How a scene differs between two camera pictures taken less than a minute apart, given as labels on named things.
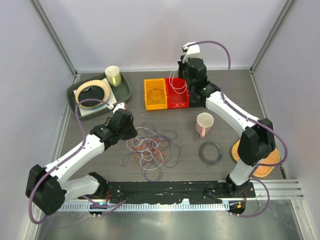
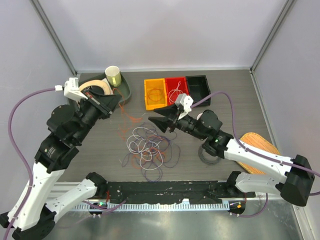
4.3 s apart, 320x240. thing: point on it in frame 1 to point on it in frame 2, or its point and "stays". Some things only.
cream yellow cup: (113, 75) stays
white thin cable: (176, 88) to (175, 89)
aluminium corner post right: (287, 6) stays
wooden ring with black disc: (101, 84) stays
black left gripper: (133, 133) to (106, 103)
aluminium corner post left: (54, 37) stays
